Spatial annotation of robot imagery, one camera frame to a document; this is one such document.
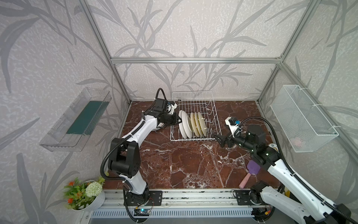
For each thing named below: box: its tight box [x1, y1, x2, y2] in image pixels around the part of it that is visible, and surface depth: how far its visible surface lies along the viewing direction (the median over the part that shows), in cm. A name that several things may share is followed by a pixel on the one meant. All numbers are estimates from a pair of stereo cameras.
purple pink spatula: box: [238, 160, 261, 189], surface depth 80 cm
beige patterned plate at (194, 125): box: [190, 112, 200, 138], surface depth 90 cm
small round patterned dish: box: [268, 143, 279, 150], surface depth 86 cm
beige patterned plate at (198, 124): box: [194, 112, 203, 138], surface depth 90 cm
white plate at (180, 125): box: [178, 110, 188, 139], surface depth 86 cm
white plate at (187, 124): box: [181, 110, 193, 139], surface depth 90 cm
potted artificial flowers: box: [63, 177, 106, 212], surface depth 64 cm
